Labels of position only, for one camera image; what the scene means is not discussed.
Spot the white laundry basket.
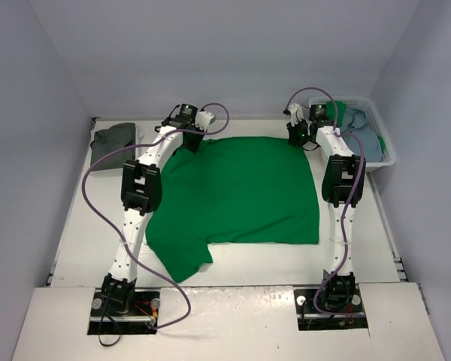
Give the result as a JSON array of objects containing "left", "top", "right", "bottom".
[{"left": 307, "top": 96, "right": 398, "bottom": 174}]

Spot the light blue t shirt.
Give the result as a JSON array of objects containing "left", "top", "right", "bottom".
[{"left": 340, "top": 106, "right": 383, "bottom": 162}]

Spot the grey t shirt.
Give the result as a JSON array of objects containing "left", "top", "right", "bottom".
[{"left": 90, "top": 123, "right": 138, "bottom": 171}]

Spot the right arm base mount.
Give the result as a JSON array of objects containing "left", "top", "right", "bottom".
[{"left": 293, "top": 287, "right": 368, "bottom": 332}]

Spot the green t shirt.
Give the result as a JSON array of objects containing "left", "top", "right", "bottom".
[{"left": 145, "top": 137, "right": 320, "bottom": 283}]

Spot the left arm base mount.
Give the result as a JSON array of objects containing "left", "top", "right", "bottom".
[{"left": 87, "top": 290, "right": 161, "bottom": 335}]

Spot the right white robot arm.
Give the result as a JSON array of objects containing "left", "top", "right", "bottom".
[{"left": 284, "top": 103, "right": 366, "bottom": 310}]

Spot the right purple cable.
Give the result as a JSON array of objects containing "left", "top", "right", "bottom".
[{"left": 286, "top": 86, "right": 365, "bottom": 315}]

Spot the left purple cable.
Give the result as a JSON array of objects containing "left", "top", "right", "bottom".
[{"left": 80, "top": 102, "right": 231, "bottom": 332}]

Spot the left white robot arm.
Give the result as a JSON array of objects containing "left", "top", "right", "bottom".
[{"left": 101, "top": 104, "right": 216, "bottom": 316}]

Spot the white t shirt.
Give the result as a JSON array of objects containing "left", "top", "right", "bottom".
[{"left": 135, "top": 127, "right": 144, "bottom": 144}]

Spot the purple cable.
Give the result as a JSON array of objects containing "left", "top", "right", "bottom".
[
  {"left": 286, "top": 86, "right": 365, "bottom": 315},
  {"left": 80, "top": 102, "right": 231, "bottom": 332}
]

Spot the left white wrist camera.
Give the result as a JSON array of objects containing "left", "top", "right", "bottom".
[{"left": 194, "top": 111, "right": 216, "bottom": 132}]

